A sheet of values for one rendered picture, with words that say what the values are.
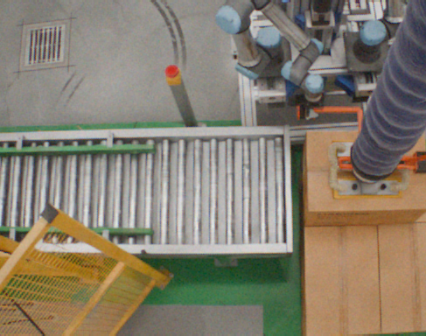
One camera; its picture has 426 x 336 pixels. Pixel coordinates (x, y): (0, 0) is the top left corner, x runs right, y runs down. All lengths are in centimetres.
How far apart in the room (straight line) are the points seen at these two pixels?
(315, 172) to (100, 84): 188
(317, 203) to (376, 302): 70
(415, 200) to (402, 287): 56
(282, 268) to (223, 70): 137
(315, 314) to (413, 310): 53
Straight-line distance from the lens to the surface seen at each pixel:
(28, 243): 199
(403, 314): 346
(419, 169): 302
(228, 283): 395
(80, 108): 439
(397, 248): 349
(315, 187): 308
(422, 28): 162
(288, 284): 395
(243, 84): 401
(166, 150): 358
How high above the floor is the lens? 393
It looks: 74 degrees down
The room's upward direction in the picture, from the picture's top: 5 degrees counter-clockwise
